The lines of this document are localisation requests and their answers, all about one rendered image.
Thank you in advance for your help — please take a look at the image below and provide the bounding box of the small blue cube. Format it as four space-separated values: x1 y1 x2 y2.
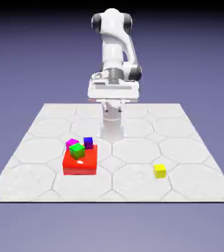
83 137 94 150

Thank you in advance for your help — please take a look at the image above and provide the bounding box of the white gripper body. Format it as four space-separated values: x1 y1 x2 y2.
87 78 140 103

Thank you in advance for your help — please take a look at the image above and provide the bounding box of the small green cube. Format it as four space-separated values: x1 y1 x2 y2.
69 143 85 160

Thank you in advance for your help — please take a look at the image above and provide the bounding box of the small yellow cube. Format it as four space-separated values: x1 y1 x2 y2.
153 163 167 179

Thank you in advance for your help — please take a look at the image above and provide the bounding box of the large red box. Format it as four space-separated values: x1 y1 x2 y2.
62 144 98 176

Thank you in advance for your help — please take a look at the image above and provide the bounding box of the small magenta cube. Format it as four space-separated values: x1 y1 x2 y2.
65 138 80 151

